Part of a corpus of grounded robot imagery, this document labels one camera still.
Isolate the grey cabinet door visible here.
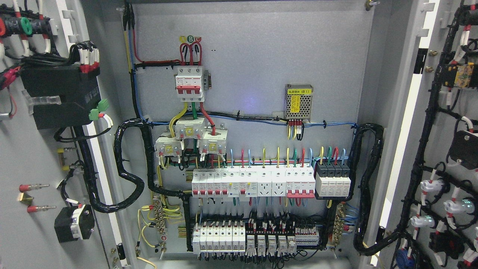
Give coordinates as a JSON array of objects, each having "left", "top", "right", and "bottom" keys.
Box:
[
  {"left": 354, "top": 0, "right": 477, "bottom": 269},
  {"left": 1, "top": 0, "right": 133, "bottom": 269}
]

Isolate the metal mesh power supply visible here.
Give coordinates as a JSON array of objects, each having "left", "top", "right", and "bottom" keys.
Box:
[{"left": 284, "top": 84, "right": 314, "bottom": 121}]

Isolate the white red main breaker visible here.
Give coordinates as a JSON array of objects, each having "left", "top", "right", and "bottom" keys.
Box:
[{"left": 175, "top": 66, "right": 211, "bottom": 102}]

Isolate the white socket breaker row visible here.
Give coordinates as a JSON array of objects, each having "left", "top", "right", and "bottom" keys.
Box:
[{"left": 191, "top": 166, "right": 316, "bottom": 201}]

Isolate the black surge protector module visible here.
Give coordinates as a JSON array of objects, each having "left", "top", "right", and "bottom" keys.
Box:
[{"left": 314, "top": 163, "right": 351, "bottom": 201}]

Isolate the black digital power meter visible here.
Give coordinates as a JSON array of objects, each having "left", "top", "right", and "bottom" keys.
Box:
[{"left": 20, "top": 64, "right": 109, "bottom": 130}]

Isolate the black cable loom left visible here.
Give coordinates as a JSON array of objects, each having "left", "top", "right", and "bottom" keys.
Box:
[{"left": 73, "top": 118, "right": 193, "bottom": 251}]

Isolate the black cable loom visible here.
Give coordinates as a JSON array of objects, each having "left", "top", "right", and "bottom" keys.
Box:
[
  {"left": 349, "top": 123, "right": 385, "bottom": 257},
  {"left": 73, "top": 118, "right": 193, "bottom": 251}
]

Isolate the black cable loom right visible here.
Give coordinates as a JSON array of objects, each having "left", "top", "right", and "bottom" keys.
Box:
[{"left": 349, "top": 123, "right": 385, "bottom": 257}]

